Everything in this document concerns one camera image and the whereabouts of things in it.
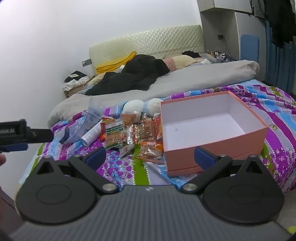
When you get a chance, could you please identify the beige pillow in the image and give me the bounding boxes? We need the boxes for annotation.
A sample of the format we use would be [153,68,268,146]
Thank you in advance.
[171,55,197,69]

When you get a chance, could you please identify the pink cloth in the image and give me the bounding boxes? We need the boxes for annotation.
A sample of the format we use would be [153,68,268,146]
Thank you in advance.
[163,57,177,70]

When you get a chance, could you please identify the light blue cloth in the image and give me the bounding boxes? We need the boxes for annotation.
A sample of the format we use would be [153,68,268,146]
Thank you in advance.
[196,58,218,66]

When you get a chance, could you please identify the yellow blanket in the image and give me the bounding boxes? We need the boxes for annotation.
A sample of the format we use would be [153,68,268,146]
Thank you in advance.
[96,51,137,75]

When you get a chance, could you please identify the pink cardboard box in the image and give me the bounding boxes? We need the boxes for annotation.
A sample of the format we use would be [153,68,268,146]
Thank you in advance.
[160,91,269,178]

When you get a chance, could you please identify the blue panel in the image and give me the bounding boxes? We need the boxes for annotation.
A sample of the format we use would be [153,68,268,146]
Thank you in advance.
[240,35,259,62]

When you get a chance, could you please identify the white wall cabinet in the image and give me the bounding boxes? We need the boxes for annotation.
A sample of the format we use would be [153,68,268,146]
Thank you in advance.
[198,0,252,14]

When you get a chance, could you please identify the white and blue plush toy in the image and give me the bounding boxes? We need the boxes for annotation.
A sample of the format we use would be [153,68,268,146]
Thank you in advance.
[120,98,162,123]

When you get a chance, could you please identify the orange clear snack packet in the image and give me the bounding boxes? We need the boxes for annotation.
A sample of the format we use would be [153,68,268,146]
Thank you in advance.
[136,142,166,164]

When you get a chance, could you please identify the blue curtain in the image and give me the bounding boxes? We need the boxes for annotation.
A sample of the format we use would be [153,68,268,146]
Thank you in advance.
[265,20,296,95]

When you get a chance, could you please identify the pile of clothes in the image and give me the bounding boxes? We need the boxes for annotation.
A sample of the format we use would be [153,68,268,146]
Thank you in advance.
[64,71,90,91]

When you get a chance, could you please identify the grey duvet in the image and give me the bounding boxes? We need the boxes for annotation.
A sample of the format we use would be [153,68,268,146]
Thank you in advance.
[47,60,260,127]

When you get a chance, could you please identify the brown clear snack packet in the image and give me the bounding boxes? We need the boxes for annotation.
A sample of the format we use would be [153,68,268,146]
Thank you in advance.
[127,124,154,145]

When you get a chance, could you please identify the cream quilted headboard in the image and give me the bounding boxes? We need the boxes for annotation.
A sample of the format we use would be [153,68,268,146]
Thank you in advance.
[89,25,205,70]

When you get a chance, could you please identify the black coat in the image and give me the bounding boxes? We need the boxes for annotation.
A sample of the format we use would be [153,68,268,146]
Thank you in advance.
[85,54,171,96]

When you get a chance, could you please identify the red-orange snack packet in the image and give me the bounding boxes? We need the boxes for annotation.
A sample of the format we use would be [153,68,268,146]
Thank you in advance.
[151,113,163,142]

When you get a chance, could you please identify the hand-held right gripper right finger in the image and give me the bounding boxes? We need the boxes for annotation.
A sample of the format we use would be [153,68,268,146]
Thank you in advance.
[181,146,266,194]

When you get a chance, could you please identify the silver snack packet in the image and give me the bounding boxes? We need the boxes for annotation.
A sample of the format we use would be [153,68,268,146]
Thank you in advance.
[119,145,136,159]

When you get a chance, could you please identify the floral bed sheet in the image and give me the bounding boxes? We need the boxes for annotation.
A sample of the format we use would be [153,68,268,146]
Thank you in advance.
[20,79,296,194]

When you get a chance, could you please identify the cream pillow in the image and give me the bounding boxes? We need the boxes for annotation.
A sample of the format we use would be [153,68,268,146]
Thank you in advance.
[89,74,107,85]

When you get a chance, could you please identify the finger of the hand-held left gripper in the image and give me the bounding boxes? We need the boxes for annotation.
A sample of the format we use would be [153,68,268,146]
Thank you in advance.
[26,128,54,144]
[0,142,28,153]

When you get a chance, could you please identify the row of small bottles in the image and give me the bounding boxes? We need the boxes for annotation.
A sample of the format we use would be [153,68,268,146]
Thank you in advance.
[209,49,228,58]

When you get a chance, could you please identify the clear plastic bag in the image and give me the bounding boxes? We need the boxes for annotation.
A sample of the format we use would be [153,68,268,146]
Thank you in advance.
[61,96,109,144]

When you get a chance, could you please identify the dark cloth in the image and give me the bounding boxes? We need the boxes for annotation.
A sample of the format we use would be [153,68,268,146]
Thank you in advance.
[182,51,203,59]

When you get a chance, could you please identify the white tube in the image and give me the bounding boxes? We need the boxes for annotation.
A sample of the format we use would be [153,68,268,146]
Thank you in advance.
[81,122,103,146]

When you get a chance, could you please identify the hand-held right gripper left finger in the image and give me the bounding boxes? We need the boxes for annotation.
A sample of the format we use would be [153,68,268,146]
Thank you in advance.
[35,147,119,195]

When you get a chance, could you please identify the bedside box with clothes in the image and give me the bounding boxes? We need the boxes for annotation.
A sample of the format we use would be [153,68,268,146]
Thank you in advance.
[63,75,95,99]

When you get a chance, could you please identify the hanging dark clothes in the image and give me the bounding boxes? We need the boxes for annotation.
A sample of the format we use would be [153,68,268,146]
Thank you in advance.
[251,0,296,49]

